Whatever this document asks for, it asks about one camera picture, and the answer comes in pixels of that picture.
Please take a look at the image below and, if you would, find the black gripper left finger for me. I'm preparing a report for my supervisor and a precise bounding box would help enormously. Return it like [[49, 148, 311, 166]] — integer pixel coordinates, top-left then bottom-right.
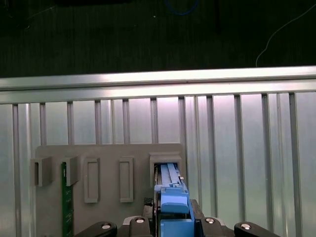
[[74, 196, 155, 237]]

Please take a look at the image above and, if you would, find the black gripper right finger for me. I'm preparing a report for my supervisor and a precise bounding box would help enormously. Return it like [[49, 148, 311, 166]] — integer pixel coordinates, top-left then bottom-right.
[[190, 198, 281, 237]]

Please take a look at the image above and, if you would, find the hard disk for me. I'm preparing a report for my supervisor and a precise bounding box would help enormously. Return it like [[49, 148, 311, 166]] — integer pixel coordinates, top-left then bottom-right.
[[153, 161, 198, 237]]

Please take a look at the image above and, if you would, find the green RAM stick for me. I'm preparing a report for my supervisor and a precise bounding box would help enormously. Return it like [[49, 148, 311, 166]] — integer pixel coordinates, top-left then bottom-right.
[[61, 162, 75, 237]]

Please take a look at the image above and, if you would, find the grey parts rack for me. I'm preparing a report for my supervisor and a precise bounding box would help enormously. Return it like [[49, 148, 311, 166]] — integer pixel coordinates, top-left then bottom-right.
[[31, 143, 185, 237]]

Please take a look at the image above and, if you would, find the thin white floor cable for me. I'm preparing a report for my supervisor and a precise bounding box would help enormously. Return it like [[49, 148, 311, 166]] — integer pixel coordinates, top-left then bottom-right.
[[255, 11, 316, 67]]

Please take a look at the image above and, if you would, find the blue floor cable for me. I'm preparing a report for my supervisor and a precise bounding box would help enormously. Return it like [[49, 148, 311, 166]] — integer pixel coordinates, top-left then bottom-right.
[[164, 0, 199, 16]]

